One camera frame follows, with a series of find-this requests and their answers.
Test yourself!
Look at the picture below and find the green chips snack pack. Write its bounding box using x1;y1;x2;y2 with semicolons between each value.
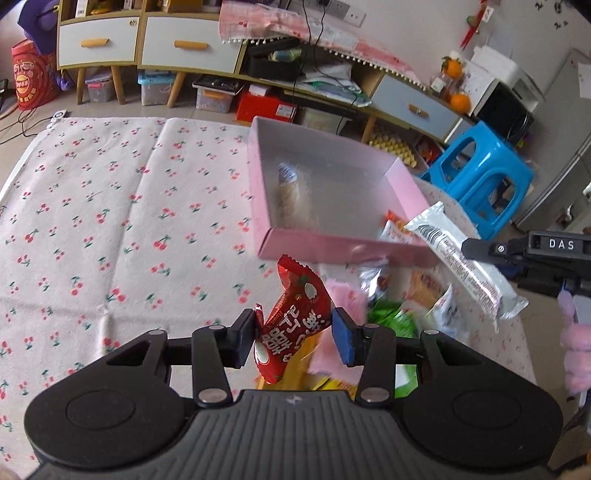
368;298;418;398

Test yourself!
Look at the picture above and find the long white snack bar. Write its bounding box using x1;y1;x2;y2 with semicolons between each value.
405;201;529;324

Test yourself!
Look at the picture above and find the pink wafer snack pack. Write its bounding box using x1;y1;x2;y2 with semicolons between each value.
308;279;368;386

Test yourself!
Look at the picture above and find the silver truffle chocolate pack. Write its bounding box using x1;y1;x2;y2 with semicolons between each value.
358;259;391;303

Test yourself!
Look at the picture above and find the white monkey biscuit pack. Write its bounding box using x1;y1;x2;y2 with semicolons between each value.
423;285;463;339

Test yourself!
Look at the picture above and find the red strawberry snack pack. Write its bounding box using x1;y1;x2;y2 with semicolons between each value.
254;254;332;384

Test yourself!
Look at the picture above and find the golden snack pack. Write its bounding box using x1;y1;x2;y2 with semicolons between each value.
256;333;329;391

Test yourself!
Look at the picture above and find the clear rice cracker pack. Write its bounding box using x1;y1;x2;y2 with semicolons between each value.
276;162;318;231

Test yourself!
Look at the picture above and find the orange white cookie pack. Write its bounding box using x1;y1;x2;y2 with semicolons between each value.
379;210;415;244

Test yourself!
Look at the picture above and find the pink gloved right hand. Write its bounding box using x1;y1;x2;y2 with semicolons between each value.
557;290;590;394

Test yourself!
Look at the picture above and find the brown cracker pack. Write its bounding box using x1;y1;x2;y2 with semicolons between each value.
406;269;446;309

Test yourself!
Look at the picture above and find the blue plastic stool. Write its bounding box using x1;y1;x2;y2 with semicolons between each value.
421;122;534;240

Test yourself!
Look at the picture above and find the cherry print tablecloth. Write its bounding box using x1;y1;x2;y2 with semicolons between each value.
0;115;537;478

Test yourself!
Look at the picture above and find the orange fruit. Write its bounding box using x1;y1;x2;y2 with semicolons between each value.
449;92;472;115

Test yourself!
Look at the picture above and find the pink cardboard box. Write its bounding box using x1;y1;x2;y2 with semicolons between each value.
247;117;437;268

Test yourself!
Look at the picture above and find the yellow egg tray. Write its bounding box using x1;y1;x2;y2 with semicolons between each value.
369;134;418;168

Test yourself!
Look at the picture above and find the red box under cabinet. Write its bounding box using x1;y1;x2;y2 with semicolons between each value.
235;91;297;123

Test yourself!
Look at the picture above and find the clear storage bin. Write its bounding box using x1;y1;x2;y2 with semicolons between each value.
137;70;176;107

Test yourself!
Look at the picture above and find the wooden tv cabinet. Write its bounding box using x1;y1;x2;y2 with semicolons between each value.
57;1;474;144

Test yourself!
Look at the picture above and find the red drum toy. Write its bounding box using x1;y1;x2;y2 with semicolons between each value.
11;39;59;111

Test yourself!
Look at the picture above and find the pink cherry cloth cover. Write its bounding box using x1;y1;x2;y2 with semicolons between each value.
218;1;426;89

